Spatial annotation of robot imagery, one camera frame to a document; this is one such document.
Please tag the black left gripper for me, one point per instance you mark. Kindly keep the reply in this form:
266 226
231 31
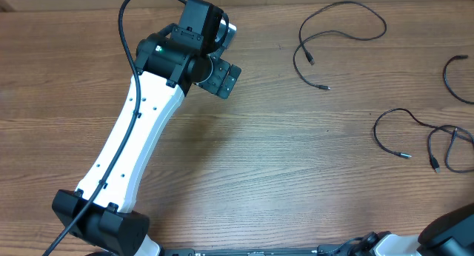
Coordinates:
215 83

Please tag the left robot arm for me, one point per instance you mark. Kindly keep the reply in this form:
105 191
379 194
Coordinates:
100 210

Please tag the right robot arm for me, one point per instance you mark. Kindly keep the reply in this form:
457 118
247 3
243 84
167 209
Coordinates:
449 235

